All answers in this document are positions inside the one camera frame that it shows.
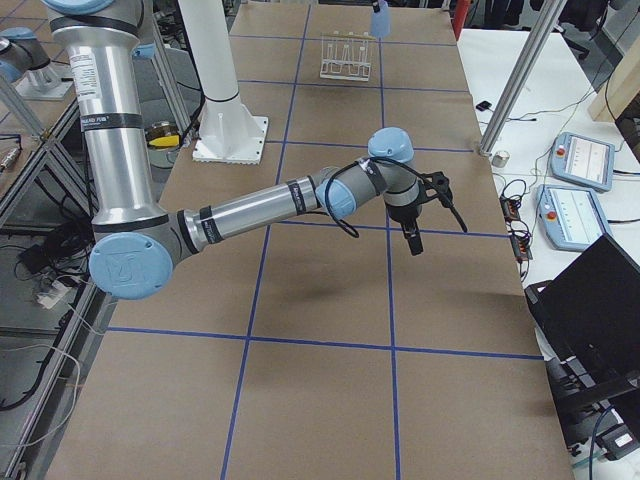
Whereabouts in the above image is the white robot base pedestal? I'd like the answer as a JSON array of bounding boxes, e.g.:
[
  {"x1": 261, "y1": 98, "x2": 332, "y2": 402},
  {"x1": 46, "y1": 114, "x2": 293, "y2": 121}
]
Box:
[{"x1": 179, "y1": 0, "x2": 269, "y2": 164}]

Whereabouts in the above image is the near teach pendant tablet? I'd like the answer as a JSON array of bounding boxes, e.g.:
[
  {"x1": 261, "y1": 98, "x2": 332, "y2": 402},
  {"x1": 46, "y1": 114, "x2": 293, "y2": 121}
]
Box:
[{"x1": 537, "y1": 185, "x2": 612, "y2": 252}]

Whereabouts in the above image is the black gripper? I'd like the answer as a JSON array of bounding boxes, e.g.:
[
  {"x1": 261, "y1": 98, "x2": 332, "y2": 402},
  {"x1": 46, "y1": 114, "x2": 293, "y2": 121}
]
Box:
[{"x1": 388, "y1": 203, "x2": 424, "y2": 256}]

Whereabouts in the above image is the black braided right cable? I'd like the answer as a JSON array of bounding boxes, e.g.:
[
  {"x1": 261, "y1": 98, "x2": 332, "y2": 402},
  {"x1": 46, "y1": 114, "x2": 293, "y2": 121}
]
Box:
[{"x1": 322, "y1": 157, "x2": 469, "y2": 239}]

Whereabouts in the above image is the small black device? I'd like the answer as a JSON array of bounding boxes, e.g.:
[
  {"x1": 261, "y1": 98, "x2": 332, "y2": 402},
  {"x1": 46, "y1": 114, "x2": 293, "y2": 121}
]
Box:
[{"x1": 475, "y1": 101, "x2": 492, "y2": 111}]

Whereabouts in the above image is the white wire cup holder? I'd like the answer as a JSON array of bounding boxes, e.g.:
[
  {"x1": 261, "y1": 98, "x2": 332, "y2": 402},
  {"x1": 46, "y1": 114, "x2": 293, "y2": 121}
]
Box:
[{"x1": 319, "y1": 31, "x2": 376, "y2": 82}]

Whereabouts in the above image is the small silver cylinder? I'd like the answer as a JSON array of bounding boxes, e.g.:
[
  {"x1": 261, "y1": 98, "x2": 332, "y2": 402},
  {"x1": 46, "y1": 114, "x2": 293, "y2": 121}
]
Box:
[{"x1": 491, "y1": 150, "x2": 510, "y2": 168}]

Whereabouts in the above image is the teach pendant tablet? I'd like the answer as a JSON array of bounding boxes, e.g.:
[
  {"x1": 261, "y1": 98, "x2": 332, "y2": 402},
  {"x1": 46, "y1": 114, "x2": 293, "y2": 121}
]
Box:
[
  {"x1": 537, "y1": 185, "x2": 612, "y2": 252},
  {"x1": 549, "y1": 132, "x2": 615, "y2": 192}
]

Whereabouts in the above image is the far teach pendant tablet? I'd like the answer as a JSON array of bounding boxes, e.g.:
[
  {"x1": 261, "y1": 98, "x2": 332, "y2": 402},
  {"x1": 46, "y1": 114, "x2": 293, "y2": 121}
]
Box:
[{"x1": 549, "y1": 132, "x2": 615, "y2": 192}]

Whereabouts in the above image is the black laptop on stand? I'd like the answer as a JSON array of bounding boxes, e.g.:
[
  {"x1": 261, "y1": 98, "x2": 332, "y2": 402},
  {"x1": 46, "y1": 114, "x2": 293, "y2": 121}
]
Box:
[{"x1": 523, "y1": 232, "x2": 640, "y2": 401}]

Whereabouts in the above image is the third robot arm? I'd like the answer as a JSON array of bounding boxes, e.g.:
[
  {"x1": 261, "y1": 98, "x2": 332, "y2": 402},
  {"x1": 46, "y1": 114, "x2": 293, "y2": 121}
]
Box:
[{"x1": 1, "y1": 27, "x2": 73, "y2": 101}]

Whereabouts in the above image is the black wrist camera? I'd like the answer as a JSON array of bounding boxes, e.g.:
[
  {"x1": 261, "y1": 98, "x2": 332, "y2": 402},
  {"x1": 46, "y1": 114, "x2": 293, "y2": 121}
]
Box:
[{"x1": 417, "y1": 171, "x2": 454, "y2": 209}]

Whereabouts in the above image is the light blue plastic cup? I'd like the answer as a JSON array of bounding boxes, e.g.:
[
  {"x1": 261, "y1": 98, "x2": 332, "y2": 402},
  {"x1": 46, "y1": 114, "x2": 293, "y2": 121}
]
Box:
[{"x1": 369, "y1": 0, "x2": 391, "y2": 39}]

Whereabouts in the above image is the aluminium frame post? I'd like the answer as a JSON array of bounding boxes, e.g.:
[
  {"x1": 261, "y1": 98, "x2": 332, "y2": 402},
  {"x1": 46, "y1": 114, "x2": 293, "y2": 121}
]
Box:
[{"x1": 478, "y1": 0, "x2": 567, "y2": 157}]

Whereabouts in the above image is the steel bowl with corn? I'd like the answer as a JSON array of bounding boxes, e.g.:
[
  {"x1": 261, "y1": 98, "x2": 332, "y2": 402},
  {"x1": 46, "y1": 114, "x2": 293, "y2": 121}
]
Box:
[{"x1": 145, "y1": 121, "x2": 180, "y2": 169}]

